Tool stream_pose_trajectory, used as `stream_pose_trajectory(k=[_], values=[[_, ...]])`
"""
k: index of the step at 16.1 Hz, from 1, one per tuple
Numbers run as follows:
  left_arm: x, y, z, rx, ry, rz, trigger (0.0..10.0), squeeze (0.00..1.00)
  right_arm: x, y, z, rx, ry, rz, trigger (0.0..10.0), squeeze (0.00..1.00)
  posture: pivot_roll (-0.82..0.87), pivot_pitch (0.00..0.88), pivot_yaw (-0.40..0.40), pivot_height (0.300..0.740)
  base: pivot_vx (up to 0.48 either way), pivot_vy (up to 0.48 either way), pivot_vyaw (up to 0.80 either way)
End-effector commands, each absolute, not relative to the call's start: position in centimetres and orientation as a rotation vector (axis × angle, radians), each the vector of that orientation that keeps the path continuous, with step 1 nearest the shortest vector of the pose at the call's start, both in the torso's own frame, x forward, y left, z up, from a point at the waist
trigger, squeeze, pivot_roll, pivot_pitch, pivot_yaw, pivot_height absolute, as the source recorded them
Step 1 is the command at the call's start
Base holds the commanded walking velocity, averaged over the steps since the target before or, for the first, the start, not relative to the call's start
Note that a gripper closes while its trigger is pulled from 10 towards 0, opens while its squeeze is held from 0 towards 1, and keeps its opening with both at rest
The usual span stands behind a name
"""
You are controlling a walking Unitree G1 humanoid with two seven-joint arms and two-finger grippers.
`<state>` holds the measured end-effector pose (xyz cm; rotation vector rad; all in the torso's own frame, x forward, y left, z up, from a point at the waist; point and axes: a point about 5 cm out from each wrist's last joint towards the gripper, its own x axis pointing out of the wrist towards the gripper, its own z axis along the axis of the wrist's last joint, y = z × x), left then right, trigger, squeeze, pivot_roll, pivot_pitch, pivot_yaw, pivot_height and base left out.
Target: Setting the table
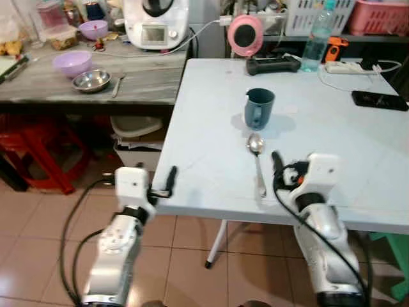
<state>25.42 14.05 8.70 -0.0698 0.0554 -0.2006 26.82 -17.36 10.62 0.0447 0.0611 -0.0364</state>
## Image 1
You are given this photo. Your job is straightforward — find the white kitchen appliance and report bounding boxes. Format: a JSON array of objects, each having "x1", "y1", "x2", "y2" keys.
[{"x1": 122, "y1": 0, "x2": 190, "y2": 51}]

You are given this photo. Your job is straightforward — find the black smartphone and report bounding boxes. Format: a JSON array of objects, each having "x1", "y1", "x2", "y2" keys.
[{"x1": 351, "y1": 90, "x2": 409, "y2": 113}]

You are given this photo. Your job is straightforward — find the white appliance power cable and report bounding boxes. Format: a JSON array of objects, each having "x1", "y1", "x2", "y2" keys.
[{"x1": 96, "y1": 18, "x2": 232, "y2": 58}]

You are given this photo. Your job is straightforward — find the white plastic bin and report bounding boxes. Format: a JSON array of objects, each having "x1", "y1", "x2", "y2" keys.
[{"x1": 109, "y1": 115, "x2": 167, "y2": 175}]

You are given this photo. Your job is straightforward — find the white table leg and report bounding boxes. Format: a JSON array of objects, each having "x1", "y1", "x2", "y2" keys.
[{"x1": 204, "y1": 219, "x2": 229, "y2": 270}]

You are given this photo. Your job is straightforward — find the small purple plastic bowl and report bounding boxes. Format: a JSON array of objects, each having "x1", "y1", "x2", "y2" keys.
[{"x1": 79, "y1": 19, "x2": 110, "y2": 42}]

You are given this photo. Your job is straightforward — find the white plastic basket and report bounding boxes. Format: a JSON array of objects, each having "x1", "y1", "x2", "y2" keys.
[{"x1": 284, "y1": 0, "x2": 356, "y2": 38}]

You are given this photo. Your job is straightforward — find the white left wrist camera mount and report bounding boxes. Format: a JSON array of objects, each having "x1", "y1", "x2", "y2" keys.
[{"x1": 114, "y1": 166, "x2": 155, "y2": 209}]

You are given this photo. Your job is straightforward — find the metal spoon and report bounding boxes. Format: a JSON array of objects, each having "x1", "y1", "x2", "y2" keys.
[{"x1": 247, "y1": 132, "x2": 268, "y2": 198}]

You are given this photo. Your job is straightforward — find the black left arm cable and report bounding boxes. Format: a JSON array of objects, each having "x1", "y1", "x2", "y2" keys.
[{"x1": 59, "y1": 184, "x2": 120, "y2": 305}]

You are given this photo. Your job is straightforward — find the black game controller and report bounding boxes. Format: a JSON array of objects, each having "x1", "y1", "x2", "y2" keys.
[{"x1": 246, "y1": 54, "x2": 302, "y2": 76}]

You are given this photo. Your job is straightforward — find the stainless steel bowl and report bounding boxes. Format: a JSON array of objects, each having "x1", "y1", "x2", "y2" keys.
[{"x1": 71, "y1": 68, "x2": 112, "y2": 95}]

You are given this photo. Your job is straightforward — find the pink plastic basket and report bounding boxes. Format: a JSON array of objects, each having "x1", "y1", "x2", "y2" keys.
[{"x1": 346, "y1": 0, "x2": 409, "y2": 36}]

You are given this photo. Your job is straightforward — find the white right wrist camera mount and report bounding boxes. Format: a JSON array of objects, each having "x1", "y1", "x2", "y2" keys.
[{"x1": 299, "y1": 153, "x2": 341, "y2": 196}]

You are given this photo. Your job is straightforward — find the clear plastic water bottle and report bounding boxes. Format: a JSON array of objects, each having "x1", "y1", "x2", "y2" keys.
[{"x1": 300, "y1": 0, "x2": 337, "y2": 73}]

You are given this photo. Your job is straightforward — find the blue-grey plastic mug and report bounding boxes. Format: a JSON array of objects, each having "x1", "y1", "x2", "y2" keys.
[{"x1": 244, "y1": 88, "x2": 276, "y2": 131}]

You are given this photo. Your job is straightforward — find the orange black hand tool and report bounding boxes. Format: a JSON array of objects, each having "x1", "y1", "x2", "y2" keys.
[{"x1": 324, "y1": 36, "x2": 350, "y2": 64}]

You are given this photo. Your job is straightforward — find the clear food container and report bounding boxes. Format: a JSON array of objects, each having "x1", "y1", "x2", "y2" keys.
[{"x1": 35, "y1": 0, "x2": 82, "y2": 51}]

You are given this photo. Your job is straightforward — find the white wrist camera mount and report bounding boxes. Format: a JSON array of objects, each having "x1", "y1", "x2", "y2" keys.
[
  {"x1": 299, "y1": 153, "x2": 341, "y2": 196},
  {"x1": 114, "y1": 166, "x2": 155, "y2": 209}
]

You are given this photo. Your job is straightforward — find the red plastic stool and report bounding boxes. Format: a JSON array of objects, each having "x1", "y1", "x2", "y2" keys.
[{"x1": 0, "y1": 115, "x2": 91, "y2": 195}]

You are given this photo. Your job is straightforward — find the green plastic stool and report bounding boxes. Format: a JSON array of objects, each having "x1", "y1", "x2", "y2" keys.
[{"x1": 369, "y1": 232, "x2": 409, "y2": 303}]

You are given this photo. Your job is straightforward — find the large purple plastic bowl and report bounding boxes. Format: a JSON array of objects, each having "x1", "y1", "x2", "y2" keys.
[{"x1": 52, "y1": 51, "x2": 93, "y2": 79}]

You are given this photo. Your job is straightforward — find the pink round gadget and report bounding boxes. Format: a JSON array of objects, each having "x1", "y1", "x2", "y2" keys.
[{"x1": 227, "y1": 13, "x2": 265, "y2": 58}]

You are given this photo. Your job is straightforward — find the white power strip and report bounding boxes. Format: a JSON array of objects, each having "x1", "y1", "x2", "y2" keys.
[{"x1": 324, "y1": 60, "x2": 379, "y2": 76}]

